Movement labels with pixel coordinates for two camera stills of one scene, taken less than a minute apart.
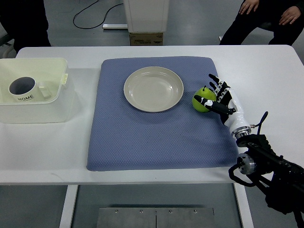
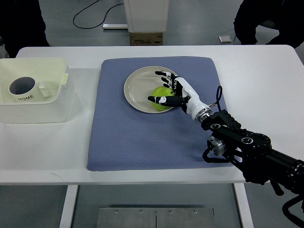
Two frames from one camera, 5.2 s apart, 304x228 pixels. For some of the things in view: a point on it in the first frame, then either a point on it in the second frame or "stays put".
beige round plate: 153,89 stays put
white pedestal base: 147,16 stays put
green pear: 205,93 -> 162,91
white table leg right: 243,206 stays put
